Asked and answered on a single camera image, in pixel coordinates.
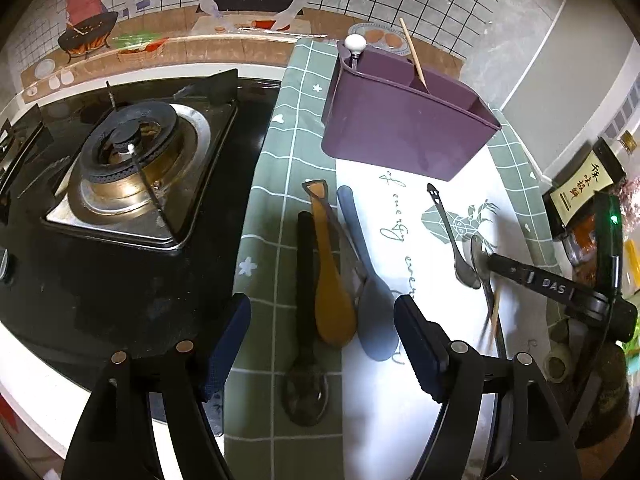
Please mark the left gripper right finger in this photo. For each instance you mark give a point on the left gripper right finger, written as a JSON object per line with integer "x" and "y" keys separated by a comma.
{"x": 426, "y": 345}

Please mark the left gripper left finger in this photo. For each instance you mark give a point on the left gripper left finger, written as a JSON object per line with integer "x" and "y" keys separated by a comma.
{"x": 228, "y": 344}

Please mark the blue plastic rice spoon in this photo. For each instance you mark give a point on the blue plastic rice spoon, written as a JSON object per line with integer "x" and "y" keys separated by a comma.
{"x": 376, "y": 328}

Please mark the black metal spoon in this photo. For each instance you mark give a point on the black metal spoon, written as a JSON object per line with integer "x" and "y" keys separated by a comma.
{"x": 464, "y": 272}

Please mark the wooden rice spoon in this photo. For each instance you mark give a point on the wooden rice spoon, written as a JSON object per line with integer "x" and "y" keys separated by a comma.
{"x": 335, "y": 316}

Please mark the black handled dark spoon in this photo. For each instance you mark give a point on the black handled dark spoon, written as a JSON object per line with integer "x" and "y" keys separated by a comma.
{"x": 305, "y": 391}

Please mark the wooden chopstick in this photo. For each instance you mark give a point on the wooden chopstick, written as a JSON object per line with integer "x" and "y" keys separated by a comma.
{"x": 414, "y": 55}
{"x": 494, "y": 317}

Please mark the chili flakes bag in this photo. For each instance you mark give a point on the chili flakes bag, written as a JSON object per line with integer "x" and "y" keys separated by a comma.
{"x": 580, "y": 242}

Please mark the dark soy sauce bottle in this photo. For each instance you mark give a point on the dark soy sauce bottle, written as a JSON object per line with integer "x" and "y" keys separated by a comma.
{"x": 606, "y": 165}

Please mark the green checkered table mat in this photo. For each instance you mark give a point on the green checkered table mat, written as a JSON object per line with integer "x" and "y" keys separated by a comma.
{"x": 378, "y": 419}

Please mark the purple plastic utensil holder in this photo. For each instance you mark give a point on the purple plastic utensil holder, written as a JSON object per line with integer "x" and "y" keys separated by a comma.
{"x": 379, "y": 112}

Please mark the wooden chopstick in holder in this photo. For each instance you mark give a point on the wooden chopstick in holder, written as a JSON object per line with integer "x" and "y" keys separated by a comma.
{"x": 414, "y": 55}

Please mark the white knob metal utensil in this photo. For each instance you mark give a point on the white knob metal utensil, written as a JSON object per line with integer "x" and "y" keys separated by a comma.
{"x": 356, "y": 44}

